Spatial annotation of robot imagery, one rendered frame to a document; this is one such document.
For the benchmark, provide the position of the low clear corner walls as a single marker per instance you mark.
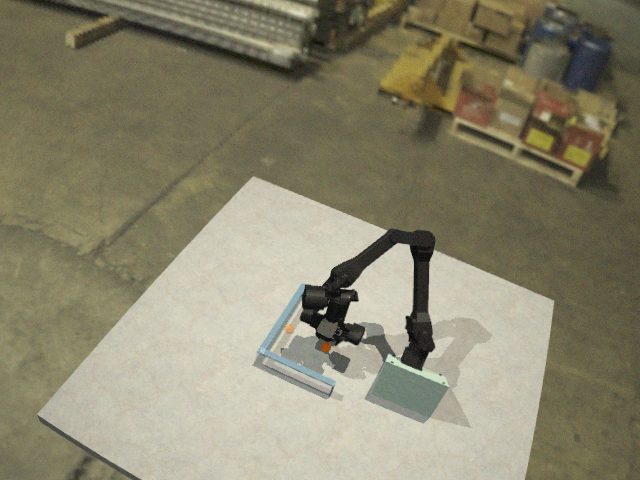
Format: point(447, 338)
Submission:
point(288, 372)

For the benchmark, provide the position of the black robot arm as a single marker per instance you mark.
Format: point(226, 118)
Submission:
point(418, 324)

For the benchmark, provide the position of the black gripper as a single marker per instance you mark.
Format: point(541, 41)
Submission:
point(351, 332)

